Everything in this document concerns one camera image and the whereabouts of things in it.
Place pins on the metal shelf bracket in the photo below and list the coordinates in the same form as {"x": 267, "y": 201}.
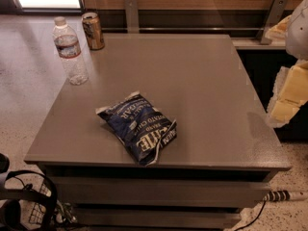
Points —
{"x": 132, "y": 16}
{"x": 273, "y": 16}

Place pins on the black robot base with cables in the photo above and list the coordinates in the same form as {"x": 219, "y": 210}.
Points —
{"x": 29, "y": 202}

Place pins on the blue chip bag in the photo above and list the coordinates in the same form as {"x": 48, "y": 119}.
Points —
{"x": 142, "y": 128}

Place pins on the grey drawer cabinet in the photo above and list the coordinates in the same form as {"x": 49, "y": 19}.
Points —
{"x": 220, "y": 162}

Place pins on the clear plastic water bottle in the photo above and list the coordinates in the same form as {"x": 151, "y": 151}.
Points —
{"x": 69, "y": 51}

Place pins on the left metal shelf bracket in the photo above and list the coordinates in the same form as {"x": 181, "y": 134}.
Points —
{"x": 132, "y": 16}

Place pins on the striped stick on floor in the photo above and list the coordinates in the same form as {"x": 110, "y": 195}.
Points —
{"x": 284, "y": 195}

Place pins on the right metal shelf bracket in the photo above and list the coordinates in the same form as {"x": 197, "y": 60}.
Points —
{"x": 273, "y": 16}

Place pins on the orange drink can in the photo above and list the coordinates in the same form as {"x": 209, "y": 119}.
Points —
{"x": 92, "y": 30}

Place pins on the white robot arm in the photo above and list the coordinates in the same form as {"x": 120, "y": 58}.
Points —
{"x": 293, "y": 29}

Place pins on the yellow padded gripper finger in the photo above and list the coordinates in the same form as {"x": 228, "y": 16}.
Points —
{"x": 290, "y": 93}

